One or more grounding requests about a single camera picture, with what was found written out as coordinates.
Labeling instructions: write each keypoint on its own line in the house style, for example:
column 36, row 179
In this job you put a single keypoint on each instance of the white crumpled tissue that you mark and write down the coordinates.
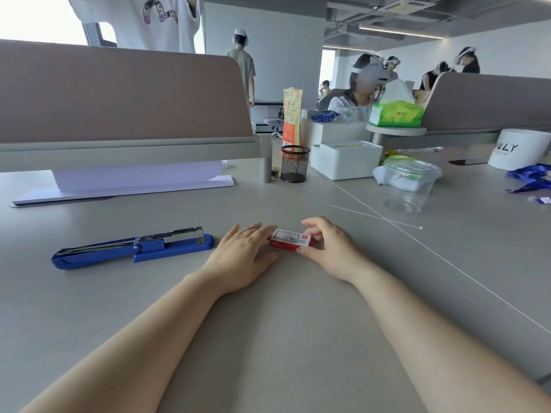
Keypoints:
column 379, row 175

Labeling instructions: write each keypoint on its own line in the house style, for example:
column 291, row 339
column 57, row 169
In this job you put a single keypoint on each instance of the person's right hand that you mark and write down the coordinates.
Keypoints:
column 338, row 255

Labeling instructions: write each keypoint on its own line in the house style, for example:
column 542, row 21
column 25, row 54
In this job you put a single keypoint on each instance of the person's right thumb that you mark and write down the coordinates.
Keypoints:
column 308, row 251

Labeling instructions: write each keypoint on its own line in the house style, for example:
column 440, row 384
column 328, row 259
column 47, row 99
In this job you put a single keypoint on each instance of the green wrapper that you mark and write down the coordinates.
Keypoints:
column 398, row 159

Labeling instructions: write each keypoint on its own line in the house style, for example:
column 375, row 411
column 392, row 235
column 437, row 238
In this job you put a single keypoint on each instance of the stack of white paper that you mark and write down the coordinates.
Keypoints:
column 142, row 180

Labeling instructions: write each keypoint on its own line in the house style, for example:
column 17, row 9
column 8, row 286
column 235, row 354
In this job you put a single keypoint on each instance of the grey divider post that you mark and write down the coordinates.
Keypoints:
column 267, row 159

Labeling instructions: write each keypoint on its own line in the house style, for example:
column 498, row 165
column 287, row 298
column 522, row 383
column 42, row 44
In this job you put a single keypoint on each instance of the person's right forearm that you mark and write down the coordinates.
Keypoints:
column 434, row 344

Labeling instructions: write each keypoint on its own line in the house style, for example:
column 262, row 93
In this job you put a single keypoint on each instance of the white box with slot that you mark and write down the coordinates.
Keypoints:
column 344, row 161

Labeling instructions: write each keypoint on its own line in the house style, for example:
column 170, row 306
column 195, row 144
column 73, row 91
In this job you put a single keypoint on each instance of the black phone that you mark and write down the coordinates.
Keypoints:
column 467, row 161

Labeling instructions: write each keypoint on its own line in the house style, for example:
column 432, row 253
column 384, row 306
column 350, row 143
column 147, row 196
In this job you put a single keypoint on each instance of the white round shelf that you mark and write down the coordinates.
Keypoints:
column 396, row 130

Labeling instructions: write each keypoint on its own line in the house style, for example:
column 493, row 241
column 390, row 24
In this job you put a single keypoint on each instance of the small white card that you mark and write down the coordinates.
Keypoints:
column 540, row 200

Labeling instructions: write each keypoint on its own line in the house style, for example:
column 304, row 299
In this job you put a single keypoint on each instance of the person's left forearm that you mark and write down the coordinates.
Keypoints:
column 129, row 352

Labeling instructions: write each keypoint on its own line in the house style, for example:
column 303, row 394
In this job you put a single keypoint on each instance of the orange tall packet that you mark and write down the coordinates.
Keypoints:
column 292, row 116

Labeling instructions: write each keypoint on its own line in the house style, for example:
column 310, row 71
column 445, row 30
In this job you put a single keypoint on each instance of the green tissue pack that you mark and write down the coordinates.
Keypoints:
column 396, row 111

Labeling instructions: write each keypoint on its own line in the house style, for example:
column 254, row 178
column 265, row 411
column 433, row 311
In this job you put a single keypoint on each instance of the blue stapler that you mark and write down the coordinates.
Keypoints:
column 142, row 249

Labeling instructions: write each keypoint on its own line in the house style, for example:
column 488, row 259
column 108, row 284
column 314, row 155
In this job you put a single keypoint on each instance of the white round container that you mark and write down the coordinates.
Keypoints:
column 518, row 148

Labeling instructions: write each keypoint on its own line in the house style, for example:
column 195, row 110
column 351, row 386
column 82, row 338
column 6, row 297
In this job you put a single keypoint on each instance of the clear plastic lidded cup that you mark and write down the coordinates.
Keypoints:
column 409, row 184

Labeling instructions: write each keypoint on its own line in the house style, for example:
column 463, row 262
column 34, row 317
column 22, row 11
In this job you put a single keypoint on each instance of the linear ceiling light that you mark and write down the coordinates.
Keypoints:
column 400, row 31

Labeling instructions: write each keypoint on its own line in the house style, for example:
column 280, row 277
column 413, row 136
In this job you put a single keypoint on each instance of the person's left hand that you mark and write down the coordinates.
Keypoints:
column 234, row 264

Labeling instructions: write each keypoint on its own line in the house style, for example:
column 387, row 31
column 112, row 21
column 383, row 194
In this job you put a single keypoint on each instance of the brown desk divider panel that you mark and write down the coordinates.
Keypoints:
column 120, row 94
column 490, row 101

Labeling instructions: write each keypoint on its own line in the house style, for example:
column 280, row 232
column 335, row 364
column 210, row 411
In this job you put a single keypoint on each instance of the person's left thumb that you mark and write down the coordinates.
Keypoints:
column 269, row 259

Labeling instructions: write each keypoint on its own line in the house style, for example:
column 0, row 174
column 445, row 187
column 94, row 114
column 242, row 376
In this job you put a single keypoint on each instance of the blue snack packet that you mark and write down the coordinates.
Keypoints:
column 323, row 116

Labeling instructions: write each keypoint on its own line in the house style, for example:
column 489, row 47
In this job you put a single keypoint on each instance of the person's left little finger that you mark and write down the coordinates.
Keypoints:
column 231, row 234

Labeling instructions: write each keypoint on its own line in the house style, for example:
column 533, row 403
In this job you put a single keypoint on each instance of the red staple box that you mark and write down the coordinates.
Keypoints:
column 289, row 239

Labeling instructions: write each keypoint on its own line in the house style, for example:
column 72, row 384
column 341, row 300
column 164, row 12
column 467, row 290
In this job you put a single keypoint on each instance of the small dark jar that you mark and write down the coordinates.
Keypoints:
column 276, row 172

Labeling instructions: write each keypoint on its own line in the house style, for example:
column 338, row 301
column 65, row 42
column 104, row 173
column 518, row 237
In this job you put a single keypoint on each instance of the black mesh pen holder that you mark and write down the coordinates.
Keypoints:
column 295, row 165

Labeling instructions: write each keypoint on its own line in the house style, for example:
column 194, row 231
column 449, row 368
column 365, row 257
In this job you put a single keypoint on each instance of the plain white box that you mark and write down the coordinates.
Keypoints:
column 335, row 131

